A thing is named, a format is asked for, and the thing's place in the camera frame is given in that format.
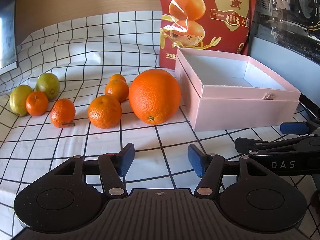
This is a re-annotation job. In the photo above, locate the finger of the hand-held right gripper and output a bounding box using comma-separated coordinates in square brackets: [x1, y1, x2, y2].
[280, 120, 320, 135]
[235, 134, 320, 158]

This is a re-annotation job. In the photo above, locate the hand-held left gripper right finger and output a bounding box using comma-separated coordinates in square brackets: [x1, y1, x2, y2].
[187, 144, 271, 198]

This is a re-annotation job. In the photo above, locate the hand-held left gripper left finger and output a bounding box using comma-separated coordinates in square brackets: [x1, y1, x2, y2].
[51, 143, 135, 198]

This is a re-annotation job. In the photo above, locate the pink cardboard box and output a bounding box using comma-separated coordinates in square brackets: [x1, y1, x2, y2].
[174, 47, 302, 132]

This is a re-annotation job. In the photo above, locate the large orange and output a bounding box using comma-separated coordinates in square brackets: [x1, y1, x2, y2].
[128, 69, 181, 125]

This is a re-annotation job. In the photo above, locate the mandarin with stem twig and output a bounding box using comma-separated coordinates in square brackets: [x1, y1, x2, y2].
[50, 98, 76, 129]

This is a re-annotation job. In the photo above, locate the green lemon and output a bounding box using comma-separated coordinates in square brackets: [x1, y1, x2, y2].
[36, 73, 60, 100]
[9, 85, 33, 117]

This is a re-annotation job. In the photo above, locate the small mandarin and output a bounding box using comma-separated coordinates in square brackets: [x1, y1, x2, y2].
[26, 91, 49, 117]

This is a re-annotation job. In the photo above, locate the computer case with glass panel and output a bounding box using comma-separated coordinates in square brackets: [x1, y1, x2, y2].
[249, 0, 320, 100]

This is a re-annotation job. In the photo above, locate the white black checked tablecloth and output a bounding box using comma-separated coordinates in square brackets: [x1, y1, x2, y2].
[0, 10, 320, 240]

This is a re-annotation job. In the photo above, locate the red snack bag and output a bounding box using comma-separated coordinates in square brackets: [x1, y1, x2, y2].
[159, 0, 258, 70]

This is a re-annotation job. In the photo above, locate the dark monitor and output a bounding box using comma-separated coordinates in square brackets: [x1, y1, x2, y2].
[0, 0, 19, 70]

